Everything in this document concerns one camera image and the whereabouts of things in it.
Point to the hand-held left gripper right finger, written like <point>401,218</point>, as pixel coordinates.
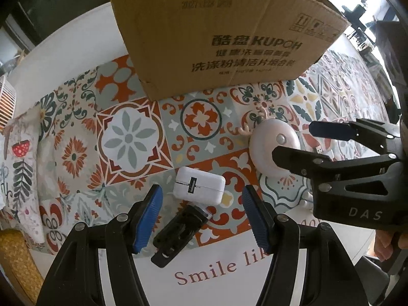
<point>257,221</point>

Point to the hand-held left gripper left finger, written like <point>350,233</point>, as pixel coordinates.
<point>149,218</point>

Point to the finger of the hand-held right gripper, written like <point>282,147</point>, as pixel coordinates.
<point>306,162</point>
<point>331,130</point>

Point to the white usb battery charger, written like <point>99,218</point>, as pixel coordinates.
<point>318,149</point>

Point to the black phone holder clip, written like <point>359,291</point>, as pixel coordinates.
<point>178,232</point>

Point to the pink round deer night light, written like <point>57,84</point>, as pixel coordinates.
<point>271,143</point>

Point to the white usb power adapter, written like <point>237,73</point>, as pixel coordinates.
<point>199,186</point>

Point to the brown cardboard box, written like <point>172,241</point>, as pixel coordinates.
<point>223,38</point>

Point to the person's right hand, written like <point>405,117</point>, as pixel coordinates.
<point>386,245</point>

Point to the small white object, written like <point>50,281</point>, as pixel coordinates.
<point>306,199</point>

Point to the patterned tile print tablecloth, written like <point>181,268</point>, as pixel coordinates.
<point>127,137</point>

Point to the floral fabric bag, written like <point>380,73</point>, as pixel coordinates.
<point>22,172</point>

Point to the woven wicker basket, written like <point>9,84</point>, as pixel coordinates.
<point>17,261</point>

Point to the white fruit basket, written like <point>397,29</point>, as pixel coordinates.
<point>7,98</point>

